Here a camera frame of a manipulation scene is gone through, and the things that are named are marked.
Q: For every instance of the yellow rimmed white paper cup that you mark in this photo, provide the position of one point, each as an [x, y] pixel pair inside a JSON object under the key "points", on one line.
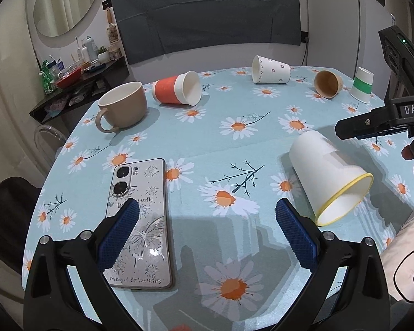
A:
{"points": [[332, 183]]}

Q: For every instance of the wooden brush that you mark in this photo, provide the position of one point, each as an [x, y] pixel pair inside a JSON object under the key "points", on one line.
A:
{"points": [[112, 32]]}

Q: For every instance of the pink hearts white paper cup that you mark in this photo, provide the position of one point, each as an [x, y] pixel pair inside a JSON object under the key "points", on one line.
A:
{"points": [[269, 71]]}

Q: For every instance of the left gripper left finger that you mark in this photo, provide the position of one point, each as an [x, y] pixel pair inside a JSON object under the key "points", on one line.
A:
{"points": [[50, 300]]}

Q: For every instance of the dark grey hanging cloth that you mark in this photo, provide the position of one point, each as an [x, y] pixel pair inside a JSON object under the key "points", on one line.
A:
{"points": [[152, 28]]}

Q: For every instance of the beige ceramic mug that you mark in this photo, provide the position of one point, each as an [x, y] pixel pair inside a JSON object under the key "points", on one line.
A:
{"points": [[121, 107]]}

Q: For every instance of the small potted plant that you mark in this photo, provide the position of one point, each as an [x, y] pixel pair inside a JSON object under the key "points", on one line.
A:
{"points": [[103, 55]]}

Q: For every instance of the red bowl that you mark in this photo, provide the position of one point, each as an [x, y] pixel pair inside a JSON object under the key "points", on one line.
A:
{"points": [[70, 79]]}

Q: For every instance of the green banded white paper cup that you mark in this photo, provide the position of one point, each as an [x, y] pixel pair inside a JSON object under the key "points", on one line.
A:
{"points": [[361, 89]]}

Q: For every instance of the grey spray bottle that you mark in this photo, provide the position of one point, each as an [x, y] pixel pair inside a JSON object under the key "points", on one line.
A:
{"points": [[91, 49]]}

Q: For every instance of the brown kraft paper cup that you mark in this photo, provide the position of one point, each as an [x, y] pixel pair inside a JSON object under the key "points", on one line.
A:
{"points": [[328, 84]]}

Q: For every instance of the clear acrylic chair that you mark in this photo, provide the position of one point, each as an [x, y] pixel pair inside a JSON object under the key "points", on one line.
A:
{"points": [[48, 142]]}

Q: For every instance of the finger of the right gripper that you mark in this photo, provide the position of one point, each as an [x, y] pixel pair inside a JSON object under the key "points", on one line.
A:
{"points": [[376, 123]]}

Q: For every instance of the oval wall mirror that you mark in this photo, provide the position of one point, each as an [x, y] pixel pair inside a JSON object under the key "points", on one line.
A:
{"points": [[64, 18]]}

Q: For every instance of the silver butterfly case smartphone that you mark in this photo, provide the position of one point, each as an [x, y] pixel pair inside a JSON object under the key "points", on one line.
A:
{"points": [[144, 262]]}

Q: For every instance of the black chair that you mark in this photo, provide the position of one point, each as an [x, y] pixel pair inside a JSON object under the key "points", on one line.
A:
{"points": [[17, 203]]}

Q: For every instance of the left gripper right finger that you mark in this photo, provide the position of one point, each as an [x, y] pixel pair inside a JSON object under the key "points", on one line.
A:
{"points": [[347, 288]]}

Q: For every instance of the daisy print blue tablecloth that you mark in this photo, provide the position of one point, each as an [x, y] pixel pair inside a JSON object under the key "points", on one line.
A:
{"points": [[226, 166]]}

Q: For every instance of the green glittery figurine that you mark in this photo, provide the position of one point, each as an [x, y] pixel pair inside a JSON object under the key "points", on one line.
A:
{"points": [[48, 83]]}

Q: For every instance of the orange banded white paper cup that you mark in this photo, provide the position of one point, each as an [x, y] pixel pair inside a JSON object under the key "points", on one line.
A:
{"points": [[183, 89]]}

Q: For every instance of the black wall shelf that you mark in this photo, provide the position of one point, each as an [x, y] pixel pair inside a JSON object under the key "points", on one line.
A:
{"points": [[89, 88]]}

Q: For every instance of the white refrigerator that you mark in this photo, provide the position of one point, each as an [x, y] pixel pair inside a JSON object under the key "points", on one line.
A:
{"points": [[343, 34]]}

